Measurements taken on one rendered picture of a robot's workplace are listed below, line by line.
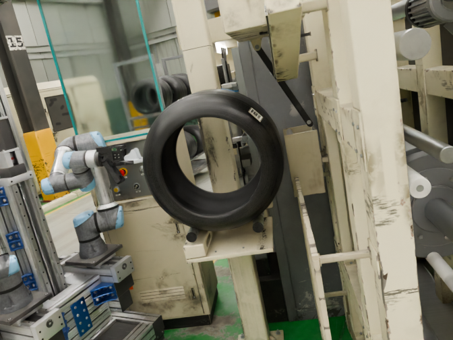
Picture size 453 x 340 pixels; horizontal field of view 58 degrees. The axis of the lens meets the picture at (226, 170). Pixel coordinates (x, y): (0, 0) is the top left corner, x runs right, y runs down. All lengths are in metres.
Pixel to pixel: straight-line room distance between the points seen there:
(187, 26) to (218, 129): 0.48
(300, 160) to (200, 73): 0.61
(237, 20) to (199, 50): 0.66
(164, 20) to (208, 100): 11.36
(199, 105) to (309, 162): 0.62
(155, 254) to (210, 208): 0.78
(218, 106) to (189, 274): 1.34
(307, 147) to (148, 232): 1.15
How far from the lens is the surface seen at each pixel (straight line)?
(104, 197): 2.27
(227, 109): 1.55
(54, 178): 1.94
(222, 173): 2.00
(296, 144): 1.88
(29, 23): 11.82
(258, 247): 1.74
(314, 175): 1.92
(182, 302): 2.72
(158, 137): 1.62
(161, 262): 2.61
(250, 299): 2.26
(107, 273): 2.31
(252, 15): 1.30
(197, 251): 1.74
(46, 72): 11.73
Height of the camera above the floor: 1.53
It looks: 13 degrees down
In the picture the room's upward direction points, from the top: 12 degrees counter-clockwise
